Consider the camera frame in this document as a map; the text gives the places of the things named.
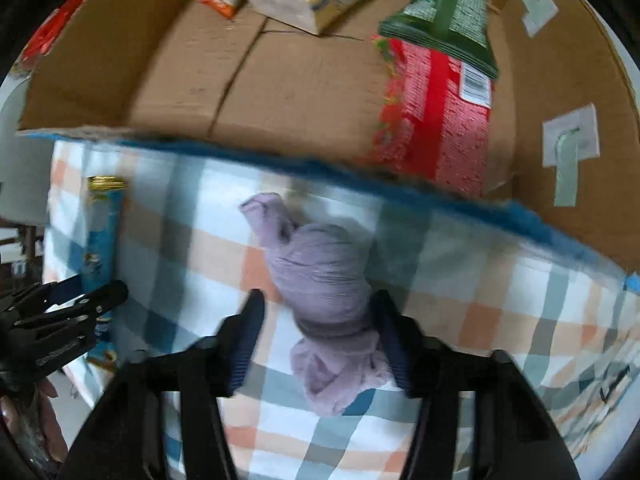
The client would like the lilac cloth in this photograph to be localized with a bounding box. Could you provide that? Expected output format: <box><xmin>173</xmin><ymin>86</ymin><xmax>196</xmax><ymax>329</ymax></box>
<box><xmin>240</xmin><ymin>193</ymin><xmax>392</xmax><ymax>417</ymax></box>

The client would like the red floral snack bag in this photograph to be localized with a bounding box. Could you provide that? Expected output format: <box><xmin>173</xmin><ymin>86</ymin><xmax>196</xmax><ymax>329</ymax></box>
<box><xmin>369</xmin><ymin>36</ymin><xmax>492</xmax><ymax>196</ymax></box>

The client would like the left hand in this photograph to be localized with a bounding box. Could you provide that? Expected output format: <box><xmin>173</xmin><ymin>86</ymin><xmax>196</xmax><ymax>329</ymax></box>
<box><xmin>1</xmin><ymin>378</ymin><xmax>68</xmax><ymax>463</ymax></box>

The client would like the blue gold snack tube pack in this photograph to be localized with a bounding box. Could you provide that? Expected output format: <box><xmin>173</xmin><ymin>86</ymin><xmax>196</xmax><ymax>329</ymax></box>
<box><xmin>81</xmin><ymin>176</ymin><xmax>127</xmax><ymax>372</ymax></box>

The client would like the plaid checkered tablecloth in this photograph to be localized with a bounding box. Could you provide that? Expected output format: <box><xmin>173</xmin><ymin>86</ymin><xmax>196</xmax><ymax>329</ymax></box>
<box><xmin>43</xmin><ymin>141</ymin><xmax>639</xmax><ymax>479</ymax></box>

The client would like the cardboard box with blue print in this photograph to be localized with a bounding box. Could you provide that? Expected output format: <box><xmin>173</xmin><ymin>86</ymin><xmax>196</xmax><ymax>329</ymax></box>
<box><xmin>18</xmin><ymin>0</ymin><xmax>639</xmax><ymax>271</ymax></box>

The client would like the red plastic bag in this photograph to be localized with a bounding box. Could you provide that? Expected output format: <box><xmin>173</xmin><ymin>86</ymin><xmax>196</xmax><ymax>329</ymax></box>
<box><xmin>11</xmin><ymin>0</ymin><xmax>85</xmax><ymax>76</ymax></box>

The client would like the green snack bag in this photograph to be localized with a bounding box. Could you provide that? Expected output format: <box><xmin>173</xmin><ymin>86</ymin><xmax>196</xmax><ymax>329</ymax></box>
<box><xmin>378</xmin><ymin>0</ymin><xmax>499</xmax><ymax>80</ymax></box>

